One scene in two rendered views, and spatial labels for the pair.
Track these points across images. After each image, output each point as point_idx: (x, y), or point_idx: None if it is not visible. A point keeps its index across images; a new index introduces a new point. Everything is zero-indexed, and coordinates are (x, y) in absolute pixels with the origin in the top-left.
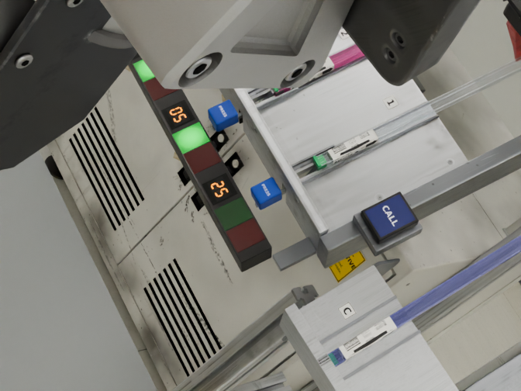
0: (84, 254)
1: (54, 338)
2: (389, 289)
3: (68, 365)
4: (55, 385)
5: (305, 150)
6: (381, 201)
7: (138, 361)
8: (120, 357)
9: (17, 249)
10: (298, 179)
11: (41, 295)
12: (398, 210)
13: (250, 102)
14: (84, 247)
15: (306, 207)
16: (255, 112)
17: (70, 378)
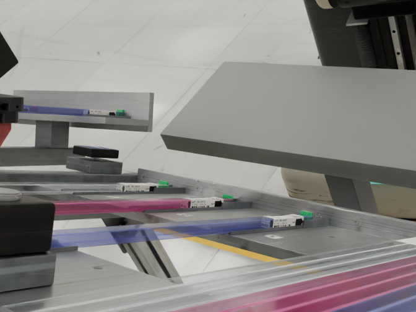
0: (280, 148)
1: (261, 113)
2: (91, 116)
3: (247, 112)
4: (247, 104)
5: (176, 195)
6: (105, 149)
7: (220, 140)
8: (229, 134)
9: (309, 119)
10: (173, 174)
11: (281, 117)
12: (90, 147)
13: (240, 187)
14: (283, 150)
15: (159, 171)
16: (231, 186)
17: (243, 110)
